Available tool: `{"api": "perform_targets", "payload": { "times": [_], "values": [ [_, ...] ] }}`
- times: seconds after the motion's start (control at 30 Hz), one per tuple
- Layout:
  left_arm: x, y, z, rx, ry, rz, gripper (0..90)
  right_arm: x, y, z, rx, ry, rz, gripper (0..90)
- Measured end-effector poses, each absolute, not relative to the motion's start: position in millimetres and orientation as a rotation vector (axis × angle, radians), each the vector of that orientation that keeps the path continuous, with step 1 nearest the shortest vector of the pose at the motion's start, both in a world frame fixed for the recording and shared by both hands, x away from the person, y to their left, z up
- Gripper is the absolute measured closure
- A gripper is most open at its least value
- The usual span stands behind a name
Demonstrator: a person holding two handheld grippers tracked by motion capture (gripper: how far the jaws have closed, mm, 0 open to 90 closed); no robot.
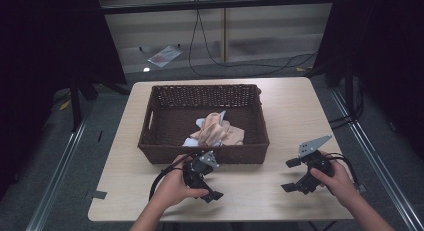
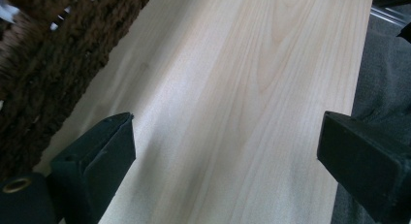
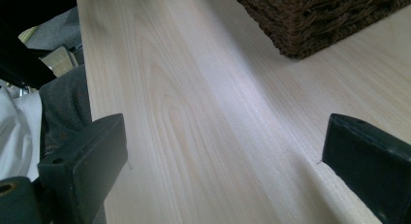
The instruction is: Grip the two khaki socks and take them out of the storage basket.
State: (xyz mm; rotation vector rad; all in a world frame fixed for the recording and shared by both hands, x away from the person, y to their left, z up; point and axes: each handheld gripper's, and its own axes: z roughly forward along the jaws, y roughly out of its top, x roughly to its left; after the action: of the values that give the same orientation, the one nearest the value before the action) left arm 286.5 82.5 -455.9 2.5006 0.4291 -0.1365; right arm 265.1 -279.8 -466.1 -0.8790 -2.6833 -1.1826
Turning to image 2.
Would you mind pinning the brown woven basket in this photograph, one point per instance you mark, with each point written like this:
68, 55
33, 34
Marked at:
48, 65

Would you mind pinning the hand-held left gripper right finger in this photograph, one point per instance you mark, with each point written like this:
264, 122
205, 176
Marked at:
365, 162

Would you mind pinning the metal rail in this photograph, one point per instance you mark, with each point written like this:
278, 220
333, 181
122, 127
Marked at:
387, 15

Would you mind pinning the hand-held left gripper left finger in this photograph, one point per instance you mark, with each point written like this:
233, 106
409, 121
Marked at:
93, 166

